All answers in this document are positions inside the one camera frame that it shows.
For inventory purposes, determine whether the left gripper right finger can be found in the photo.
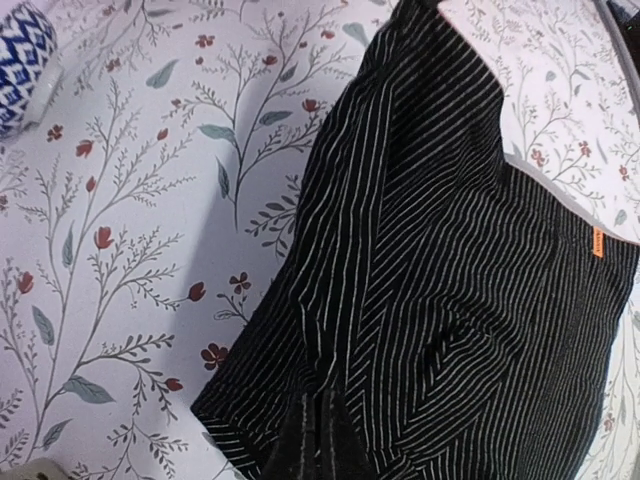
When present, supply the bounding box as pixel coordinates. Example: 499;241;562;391
319;390;375;480

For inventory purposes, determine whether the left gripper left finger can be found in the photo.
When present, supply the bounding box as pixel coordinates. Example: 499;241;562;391
261;394;322;480

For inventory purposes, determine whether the black striped underwear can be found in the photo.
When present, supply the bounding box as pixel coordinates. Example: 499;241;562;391
192;1;639;479

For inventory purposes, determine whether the blue white zigzag bowl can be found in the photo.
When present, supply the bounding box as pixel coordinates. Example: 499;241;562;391
1;1;64;141

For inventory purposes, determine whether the floral patterned table mat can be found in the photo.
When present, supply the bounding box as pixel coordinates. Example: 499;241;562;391
1;1;639;479

